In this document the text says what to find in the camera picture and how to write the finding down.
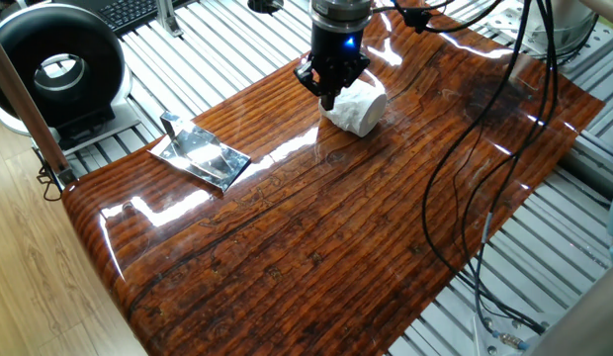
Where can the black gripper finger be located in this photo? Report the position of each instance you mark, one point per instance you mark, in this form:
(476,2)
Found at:
(360,66)
(314,79)

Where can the white round container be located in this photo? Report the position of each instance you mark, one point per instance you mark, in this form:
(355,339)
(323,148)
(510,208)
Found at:
(563,25)

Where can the aluminium frame post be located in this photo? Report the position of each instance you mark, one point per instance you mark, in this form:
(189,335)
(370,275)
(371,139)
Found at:
(168,20)

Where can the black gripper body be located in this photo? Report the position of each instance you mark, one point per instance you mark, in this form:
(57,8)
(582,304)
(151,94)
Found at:
(338,44)

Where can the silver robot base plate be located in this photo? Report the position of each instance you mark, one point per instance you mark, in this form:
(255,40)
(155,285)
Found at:
(489,341)

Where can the glossy wood grain mat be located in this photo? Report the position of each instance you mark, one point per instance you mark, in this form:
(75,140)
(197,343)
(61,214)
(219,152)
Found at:
(311,222)

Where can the blurred brown post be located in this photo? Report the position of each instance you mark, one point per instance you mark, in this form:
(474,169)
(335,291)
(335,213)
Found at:
(25,109)

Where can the black keyboard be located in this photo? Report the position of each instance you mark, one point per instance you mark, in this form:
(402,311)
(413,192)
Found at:
(128,12)

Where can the black round object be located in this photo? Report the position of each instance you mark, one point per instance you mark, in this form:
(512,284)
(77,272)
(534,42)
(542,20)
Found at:
(265,5)

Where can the perforated metal plate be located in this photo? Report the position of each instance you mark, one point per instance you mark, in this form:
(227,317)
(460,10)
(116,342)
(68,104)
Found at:
(506,17)

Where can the shiny metal tray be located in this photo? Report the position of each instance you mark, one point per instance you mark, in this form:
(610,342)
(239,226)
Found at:
(202,155)

